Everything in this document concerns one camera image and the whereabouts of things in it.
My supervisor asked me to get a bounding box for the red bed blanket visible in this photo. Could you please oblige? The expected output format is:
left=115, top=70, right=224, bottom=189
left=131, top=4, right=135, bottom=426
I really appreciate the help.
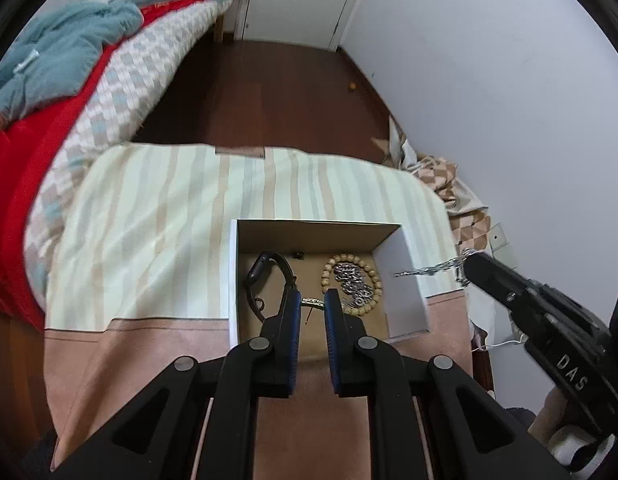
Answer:
left=0, top=0, right=205, bottom=330

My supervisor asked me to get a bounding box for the brown checkered cloth bag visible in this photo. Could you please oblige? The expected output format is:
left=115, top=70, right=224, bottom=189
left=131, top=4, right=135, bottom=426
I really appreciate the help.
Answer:
left=372, top=116, right=491, bottom=252

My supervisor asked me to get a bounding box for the teal blue quilt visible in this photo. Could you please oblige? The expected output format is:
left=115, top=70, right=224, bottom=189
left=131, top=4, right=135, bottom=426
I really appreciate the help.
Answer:
left=0, top=0, right=145, bottom=122

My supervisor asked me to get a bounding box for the white tissue on quilt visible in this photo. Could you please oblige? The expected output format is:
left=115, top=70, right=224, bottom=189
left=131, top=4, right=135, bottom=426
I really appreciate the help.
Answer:
left=13, top=49, right=40, bottom=74

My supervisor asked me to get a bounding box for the silver ornate bracelet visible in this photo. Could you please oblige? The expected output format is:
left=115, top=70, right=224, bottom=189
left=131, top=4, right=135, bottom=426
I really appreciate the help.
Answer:
left=393, top=247, right=476, bottom=286

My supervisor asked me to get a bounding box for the pink striped table cloth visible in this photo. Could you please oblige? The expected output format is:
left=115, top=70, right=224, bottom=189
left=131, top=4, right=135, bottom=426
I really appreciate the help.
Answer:
left=44, top=144, right=456, bottom=464

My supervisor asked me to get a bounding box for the checkered white grey quilt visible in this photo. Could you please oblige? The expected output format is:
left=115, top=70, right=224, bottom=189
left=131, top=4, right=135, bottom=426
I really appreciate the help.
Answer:
left=24, top=0, right=233, bottom=310

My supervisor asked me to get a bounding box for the white cardboard box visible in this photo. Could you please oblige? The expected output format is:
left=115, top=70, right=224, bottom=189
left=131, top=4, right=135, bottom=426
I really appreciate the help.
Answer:
left=226, top=219, right=429, bottom=346

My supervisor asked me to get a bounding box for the black smart watch band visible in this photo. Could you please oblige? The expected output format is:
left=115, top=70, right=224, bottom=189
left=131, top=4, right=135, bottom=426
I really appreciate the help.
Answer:
left=242, top=252, right=297, bottom=323

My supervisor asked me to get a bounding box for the small silver earring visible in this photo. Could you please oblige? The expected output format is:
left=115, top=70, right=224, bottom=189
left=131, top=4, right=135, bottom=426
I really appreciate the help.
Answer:
left=300, top=298, right=324, bottom=311

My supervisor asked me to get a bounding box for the silver chain link bracelet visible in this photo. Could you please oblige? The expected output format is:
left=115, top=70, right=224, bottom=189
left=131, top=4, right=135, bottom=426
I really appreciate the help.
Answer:
left=331, top=261, right=373, bottom=311

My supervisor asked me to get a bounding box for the white charger cable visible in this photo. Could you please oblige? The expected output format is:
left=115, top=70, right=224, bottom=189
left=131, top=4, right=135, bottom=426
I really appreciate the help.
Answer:
left=470, top=320, right=530, bottom=354

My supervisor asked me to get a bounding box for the white cup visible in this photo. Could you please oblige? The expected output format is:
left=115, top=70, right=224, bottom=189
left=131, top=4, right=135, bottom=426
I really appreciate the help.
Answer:
left=548, top=426, right=616, bottom=479

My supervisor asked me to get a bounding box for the wooden bead bracelet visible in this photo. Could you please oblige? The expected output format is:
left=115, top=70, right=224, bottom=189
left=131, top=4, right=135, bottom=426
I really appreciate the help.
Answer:
left=320, top=252, right=384, bottom=317

